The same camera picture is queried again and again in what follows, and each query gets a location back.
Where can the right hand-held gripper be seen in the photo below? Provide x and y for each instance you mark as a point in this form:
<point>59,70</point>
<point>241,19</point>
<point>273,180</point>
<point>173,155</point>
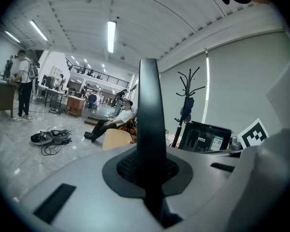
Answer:
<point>253,134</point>

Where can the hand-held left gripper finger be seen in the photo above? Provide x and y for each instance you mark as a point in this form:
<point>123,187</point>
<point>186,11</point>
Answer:
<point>149,105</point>

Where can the light wooden table top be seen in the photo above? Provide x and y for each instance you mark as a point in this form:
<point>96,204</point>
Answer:
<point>116,139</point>

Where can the black and orange chair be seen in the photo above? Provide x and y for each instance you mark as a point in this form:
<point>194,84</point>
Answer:
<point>129,126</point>

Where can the narrow grey roller blind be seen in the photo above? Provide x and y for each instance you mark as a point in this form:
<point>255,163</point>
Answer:
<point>171,86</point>

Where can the dark hanging bag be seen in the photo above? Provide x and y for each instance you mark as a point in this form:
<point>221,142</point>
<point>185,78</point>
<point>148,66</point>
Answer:
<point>187,107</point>

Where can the stack of magazines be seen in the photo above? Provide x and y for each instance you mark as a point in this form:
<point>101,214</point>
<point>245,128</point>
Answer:
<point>170,136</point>

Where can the black coat rack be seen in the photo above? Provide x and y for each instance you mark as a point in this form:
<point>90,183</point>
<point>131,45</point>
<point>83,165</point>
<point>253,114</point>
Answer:
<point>189,86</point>

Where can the wide grey roller blind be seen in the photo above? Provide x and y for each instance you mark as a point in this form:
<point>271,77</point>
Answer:
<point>244,81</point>

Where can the wooden step platform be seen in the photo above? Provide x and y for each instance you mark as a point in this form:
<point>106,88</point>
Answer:
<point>96,118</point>

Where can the blue office chair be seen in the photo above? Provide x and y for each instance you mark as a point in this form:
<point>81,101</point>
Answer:
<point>94,100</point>

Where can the black mezzanine railing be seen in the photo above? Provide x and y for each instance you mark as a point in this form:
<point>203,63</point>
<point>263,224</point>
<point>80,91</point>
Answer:
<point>99,76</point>

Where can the brown wooden cabinet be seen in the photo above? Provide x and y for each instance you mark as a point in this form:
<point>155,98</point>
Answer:
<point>75,105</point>

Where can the long ceiling tube light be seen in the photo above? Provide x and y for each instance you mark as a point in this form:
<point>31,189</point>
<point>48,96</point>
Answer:
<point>111,36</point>
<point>12,36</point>
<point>38,30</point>

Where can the grey open backpack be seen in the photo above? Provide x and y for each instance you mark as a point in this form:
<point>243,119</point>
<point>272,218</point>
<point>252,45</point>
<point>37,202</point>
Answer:
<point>60,135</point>

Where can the white desk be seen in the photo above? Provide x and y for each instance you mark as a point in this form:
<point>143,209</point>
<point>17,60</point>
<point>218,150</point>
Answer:
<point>49,92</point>

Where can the black open backpack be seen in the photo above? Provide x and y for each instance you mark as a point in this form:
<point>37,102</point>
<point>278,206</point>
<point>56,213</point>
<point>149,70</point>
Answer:
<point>39,139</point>

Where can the dark wooden desk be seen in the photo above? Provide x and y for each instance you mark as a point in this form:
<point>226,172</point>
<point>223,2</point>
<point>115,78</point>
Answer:
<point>3,98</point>

